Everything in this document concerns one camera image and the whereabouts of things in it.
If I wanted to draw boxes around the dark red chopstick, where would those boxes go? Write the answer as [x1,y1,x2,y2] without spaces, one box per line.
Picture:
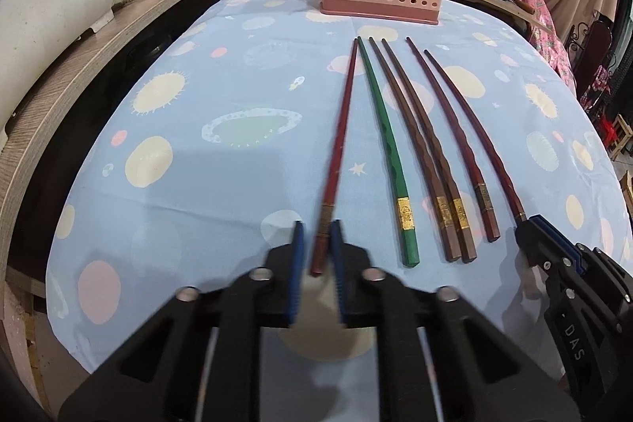
[309,41,358,277]

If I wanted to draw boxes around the dark maroon chopstick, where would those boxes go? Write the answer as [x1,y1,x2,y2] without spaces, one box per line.
[424,49,527,224]

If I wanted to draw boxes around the green chopstick right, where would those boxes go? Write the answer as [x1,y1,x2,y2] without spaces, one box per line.
[356,36,419,268]

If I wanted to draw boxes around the brown chopstick right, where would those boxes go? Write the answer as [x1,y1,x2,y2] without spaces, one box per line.
[381,38,476,262]

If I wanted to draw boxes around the brown chopstick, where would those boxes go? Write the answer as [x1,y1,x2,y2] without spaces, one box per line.
[368,38,461,262]
[381,38,476,262]

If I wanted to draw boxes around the brown chopstick left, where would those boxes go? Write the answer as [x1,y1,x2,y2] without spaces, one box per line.
[368,38,461,262]

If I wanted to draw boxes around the blue patterned tablecloth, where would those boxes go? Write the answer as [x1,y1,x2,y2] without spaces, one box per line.
[46,0,632,379]

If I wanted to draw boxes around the pink floral garment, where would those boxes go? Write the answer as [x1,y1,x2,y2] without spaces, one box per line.
[515,0,576,95]

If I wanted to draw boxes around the grey wooden counter shelf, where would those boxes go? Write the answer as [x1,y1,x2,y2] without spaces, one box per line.
[1,0,184,272]

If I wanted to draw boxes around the white dish rack bin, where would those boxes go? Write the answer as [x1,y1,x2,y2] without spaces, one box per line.
[0,0,115,126]

